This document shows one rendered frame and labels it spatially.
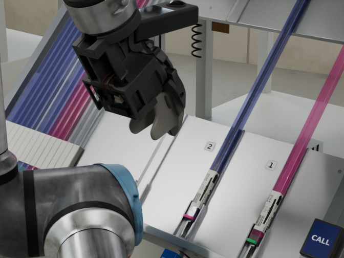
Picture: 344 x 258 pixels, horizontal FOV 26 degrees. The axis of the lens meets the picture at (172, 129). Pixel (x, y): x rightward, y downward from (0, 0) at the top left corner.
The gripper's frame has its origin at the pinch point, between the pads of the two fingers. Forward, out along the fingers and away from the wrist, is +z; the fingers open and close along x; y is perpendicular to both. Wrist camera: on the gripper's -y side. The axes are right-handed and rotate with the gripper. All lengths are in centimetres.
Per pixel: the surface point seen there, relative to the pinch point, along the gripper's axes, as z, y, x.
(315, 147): 50, -39, -10
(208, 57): 44, -52, -45
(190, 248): 15.1, 8.9, 3.4
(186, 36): 209, -212, -230
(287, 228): 15.2, 0.7, 14.4
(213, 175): 13.2, -2.4, 0.5
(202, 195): 14.0, 0.9, 0.5
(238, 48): 216, -217, -195
